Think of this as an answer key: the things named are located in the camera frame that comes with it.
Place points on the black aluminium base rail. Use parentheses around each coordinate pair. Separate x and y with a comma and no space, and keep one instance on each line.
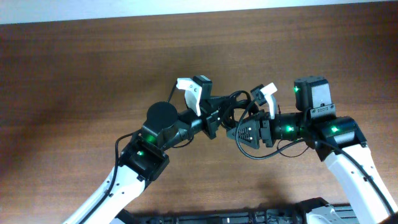
(314,210)

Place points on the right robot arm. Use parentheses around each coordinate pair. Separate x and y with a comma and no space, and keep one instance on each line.
(338,142)

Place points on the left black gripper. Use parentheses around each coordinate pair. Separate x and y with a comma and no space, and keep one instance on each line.
(210,114)

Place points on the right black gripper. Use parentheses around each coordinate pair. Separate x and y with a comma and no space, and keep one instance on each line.
(267,130)

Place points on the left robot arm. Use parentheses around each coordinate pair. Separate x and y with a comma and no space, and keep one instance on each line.
(143,159)

